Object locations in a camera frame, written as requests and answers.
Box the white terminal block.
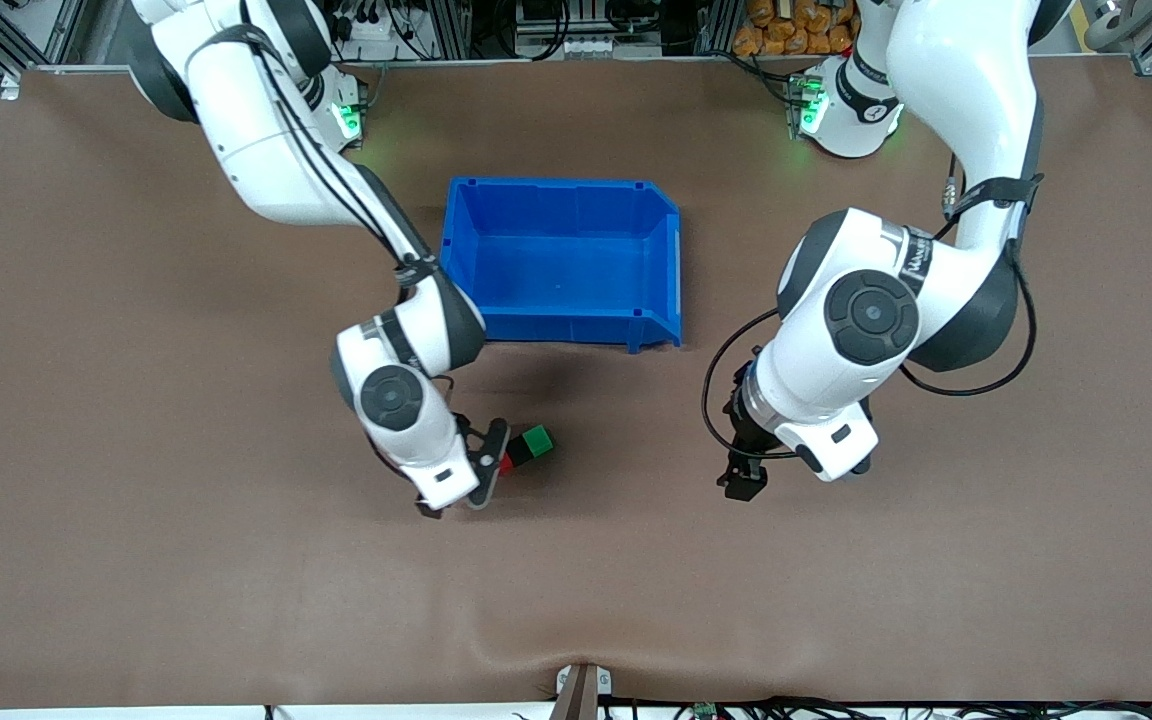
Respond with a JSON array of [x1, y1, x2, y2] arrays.
[[514, 30, 629, 59]]

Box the bag of orange items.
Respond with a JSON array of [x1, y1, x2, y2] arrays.
[[733, 0, 862, 57]]

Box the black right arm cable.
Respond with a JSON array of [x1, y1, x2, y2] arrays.
[[184, 25, 457, 483]]

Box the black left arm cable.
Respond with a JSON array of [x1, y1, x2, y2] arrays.
[[701, 95, 1039, 463]]

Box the metal table edge clamp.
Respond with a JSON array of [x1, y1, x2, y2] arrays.
[[555, 663, 614, 720]]

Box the white power strip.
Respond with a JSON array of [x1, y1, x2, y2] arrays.
[[344, 12, 409, 63]]

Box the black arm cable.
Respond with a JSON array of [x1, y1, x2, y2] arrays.
[[701, 95, 1039, 463], [184, 25, 457, 483]]

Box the black cables along table edge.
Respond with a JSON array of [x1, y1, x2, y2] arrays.
[[601, 696, 1152, 720]]

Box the blue plastic storage bin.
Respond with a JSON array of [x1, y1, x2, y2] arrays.
[[439, 177, 684, 353]]

